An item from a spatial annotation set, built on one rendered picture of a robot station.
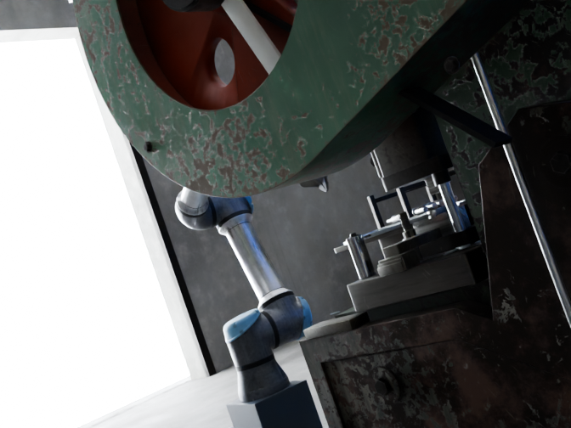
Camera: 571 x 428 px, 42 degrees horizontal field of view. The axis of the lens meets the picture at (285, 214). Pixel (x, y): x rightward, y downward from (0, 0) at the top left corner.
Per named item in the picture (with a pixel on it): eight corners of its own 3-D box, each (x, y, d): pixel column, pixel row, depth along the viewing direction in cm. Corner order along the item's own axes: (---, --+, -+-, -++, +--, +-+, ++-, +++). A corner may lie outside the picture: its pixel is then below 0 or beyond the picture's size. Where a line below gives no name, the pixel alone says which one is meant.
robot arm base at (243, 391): (231, 402, 216) (220, 369, 216) (274, 383, 224) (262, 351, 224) (256, 402, 203) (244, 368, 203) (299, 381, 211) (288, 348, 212)
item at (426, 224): (419, 243, 156) (411, 222, 157) (457, 227, 167) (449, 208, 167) (454, 233, 150) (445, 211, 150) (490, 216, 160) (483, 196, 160)
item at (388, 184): (387, 204, 157) (378, 179, 157) (438, 186, 171) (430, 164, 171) (448, 182, 145) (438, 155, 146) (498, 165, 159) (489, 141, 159)
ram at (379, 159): (367, 184, 163) (322, 59, 164) (407, 172, 173) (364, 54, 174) (429, 160, 150) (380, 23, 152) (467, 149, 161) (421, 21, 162)
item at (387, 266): (380, 277, 142) (361, 227, 143) (428, 256, 154) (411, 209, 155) (404, 271, 138) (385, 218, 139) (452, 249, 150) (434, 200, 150)
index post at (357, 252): (358, 279, 155) (343, 236, 155) (367, 276, 157) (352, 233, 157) (368, 277, 153) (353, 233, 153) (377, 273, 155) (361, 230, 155)
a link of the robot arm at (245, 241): (268, 356, 220) (191, 204, 238) (309, 339, 227) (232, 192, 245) (279, 342, 210) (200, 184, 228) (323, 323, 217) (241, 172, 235)
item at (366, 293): (354, 312, 153) (345, 285, 153) (469, 258, 184) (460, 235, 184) (476, 284, 131) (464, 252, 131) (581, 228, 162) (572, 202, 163)
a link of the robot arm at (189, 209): (161, 215, 232) (189, 115, 193) (192, 205, 238) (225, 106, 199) (176, 245, 228) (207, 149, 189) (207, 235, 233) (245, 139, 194)
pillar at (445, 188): (453, 233, 148) (429, 167, 148) (459, 230, 149) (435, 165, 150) (462, 230, 146) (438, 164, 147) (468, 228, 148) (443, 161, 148)
